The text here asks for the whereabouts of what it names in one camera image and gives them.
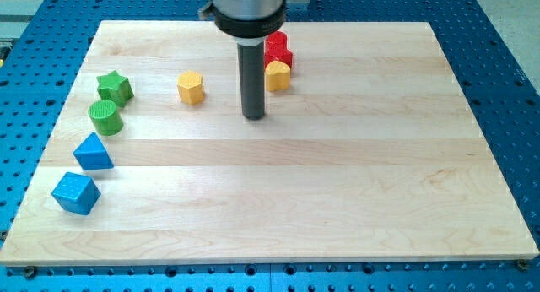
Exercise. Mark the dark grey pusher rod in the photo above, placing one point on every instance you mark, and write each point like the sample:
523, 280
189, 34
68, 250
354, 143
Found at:
251, 73

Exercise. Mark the green star block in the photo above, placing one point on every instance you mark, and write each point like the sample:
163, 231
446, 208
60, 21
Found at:
114, 87

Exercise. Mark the yellow hexagon block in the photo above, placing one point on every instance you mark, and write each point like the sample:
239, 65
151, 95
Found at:
190, 87

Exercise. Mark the yellow heart block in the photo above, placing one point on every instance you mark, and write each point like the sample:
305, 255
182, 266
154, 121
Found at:
277, 76

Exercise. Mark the red pentagon block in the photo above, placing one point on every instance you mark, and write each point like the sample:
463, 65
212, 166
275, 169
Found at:
278, 54

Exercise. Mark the blue cube block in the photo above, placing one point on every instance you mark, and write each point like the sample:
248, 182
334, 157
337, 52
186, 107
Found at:
76, 193

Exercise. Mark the blue triangle block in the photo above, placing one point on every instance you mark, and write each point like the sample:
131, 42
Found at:
92, 155

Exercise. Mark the light wooden board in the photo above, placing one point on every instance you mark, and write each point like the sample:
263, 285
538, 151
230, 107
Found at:
373, 154

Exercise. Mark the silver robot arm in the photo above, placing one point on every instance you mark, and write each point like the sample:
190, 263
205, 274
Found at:
249, 21

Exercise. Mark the green cylinder block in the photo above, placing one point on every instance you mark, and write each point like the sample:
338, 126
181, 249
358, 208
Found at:
105, 117

